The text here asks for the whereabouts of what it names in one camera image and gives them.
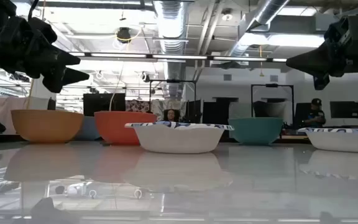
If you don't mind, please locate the person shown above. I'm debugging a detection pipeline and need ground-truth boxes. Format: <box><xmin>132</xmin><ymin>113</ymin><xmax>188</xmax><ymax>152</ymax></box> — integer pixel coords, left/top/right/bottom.
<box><xmin>303</xmin><ymin>98</ymin><xmax>326</xmax><ymax>128</ymax></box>
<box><xmin>162</xmin><ymin>108</ymin><xmax>181</xmax><ymax>123</ymax></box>

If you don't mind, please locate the teal plastic bowl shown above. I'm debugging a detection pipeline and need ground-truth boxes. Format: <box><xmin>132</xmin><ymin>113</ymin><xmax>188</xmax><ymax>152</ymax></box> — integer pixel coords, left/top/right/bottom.
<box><xmin>227</xmin><ymin>117</ymin><xmax>284</xmax><ymax>146</ymax></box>

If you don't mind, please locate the black monitor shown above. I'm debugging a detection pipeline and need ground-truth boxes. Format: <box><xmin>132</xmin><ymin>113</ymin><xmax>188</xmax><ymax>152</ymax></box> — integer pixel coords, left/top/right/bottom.
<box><xmin>83</xmin><ymin>93</ymin><xmax>126</xmax><ymax>117</ymax></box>
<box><xmin>329</xmin><ymin>101</ymin><xmax>358</xmax><ymax>119</ymax></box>

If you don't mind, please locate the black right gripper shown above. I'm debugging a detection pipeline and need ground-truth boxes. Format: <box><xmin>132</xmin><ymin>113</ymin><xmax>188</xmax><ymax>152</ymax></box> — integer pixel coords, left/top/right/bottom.
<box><xmin>286</xmin><ymin>15</ymin><xmax>358</xmax><ymax>91</ymax></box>

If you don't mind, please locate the black metal rig frame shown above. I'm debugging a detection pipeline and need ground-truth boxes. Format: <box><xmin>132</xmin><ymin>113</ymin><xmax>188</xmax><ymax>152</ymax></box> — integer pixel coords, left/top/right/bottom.
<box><xmin>149</xmin><ymin>79</ymin><xmax>197</xmax><ymax>122</ymax></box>
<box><xmin>250</xmin><ymin>83</ymin><xmax>295</xmax><ymax>125</ymax></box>

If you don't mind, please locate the yellow cable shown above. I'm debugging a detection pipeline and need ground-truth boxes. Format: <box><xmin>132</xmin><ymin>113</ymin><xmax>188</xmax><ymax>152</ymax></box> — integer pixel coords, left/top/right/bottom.
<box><xmin>25</xmin><ymin>79</ymin><xmax>35</xmax><ymax>110</ymax></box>

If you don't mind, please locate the orange plastic bowl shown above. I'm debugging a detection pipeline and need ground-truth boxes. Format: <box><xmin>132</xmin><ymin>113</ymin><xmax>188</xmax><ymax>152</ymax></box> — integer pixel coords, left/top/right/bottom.
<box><xmin>10</xmin><ymin>109</ymin><xmax>85</xmax><ymax>144</ymax></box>

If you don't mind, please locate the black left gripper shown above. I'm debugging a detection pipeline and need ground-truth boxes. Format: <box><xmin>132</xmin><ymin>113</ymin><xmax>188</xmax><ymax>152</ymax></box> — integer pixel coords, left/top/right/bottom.
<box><xmin>0</xmin><ymin>17</ymin><xmax>90</xmax><ymax>93</ymax></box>

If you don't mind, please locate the red plastic bowl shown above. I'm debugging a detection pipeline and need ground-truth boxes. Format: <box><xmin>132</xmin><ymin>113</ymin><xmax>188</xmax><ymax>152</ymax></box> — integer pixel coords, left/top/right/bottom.
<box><xmin>94</xmin><ymin>111</ymin><xmax>158</xmax><ymax>146</ymax></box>

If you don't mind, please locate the blue patterned paper bowl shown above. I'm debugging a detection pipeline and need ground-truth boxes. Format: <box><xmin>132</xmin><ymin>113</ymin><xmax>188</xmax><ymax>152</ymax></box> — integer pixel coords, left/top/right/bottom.
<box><xmin>297</xmin><ymin>126</ymin><xmax>358</xmax><ymax>154</ymax></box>
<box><xmin>124</xmin><ymin>121</ymin><xmax>235</xmax><ymax>154</ymax></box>

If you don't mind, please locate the blue plastic bowl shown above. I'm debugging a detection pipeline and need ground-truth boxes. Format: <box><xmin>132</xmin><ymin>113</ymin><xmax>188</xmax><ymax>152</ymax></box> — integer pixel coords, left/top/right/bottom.
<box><xmin>73</xmin><ymin>116</ymin><xmax>101</xmax><ymax>141</ymax></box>

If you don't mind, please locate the silver ventilation duct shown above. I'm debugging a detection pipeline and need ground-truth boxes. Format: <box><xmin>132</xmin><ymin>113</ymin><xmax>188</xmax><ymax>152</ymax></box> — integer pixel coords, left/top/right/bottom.
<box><xmin>153</xmin><ymin>0</ymin><xmax>188</xmax><ymax>98</ymax></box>
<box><xmin>228</xmin><ymin>0</ymin><xmax>291</xmax><ymax>57</ymax></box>

